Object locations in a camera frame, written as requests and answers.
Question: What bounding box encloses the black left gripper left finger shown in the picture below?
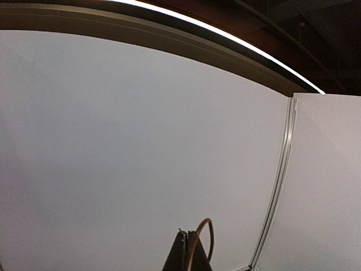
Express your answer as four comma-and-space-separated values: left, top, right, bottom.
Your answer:
162, 229, 188, 271

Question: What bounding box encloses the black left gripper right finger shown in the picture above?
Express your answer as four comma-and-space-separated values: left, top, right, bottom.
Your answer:
187, 230, 213, 271

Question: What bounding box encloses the dark blue cable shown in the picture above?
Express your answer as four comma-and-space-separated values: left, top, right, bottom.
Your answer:
188, 217, 215, 262

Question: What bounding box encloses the right aluminium corner post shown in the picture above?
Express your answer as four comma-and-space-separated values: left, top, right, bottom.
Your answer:
248, 97, 297, 270

